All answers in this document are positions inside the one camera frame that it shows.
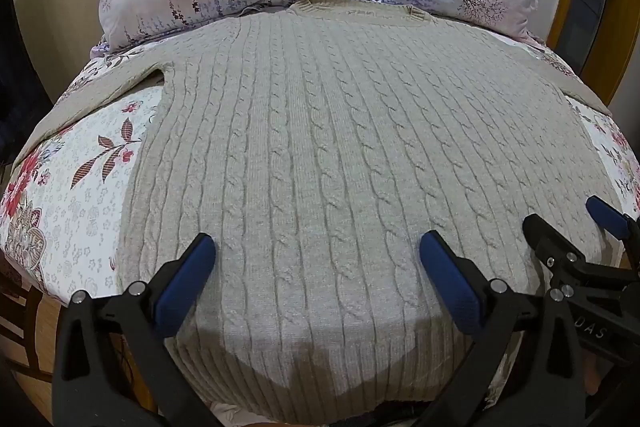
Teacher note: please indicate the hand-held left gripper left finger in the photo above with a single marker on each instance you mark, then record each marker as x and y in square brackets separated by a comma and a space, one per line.
[192, 272]

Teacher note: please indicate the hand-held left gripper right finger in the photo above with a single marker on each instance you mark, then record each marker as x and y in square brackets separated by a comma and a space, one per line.
[447, 274]

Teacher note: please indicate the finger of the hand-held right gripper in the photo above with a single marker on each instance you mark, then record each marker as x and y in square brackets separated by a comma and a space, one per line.
[550, 244]
[607, 214]

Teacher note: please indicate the floral bed sheet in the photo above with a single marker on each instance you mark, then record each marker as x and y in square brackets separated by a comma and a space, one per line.
[75, 207]

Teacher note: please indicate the dark wooden chair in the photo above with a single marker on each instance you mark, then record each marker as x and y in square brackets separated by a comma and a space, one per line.
[25, 317]

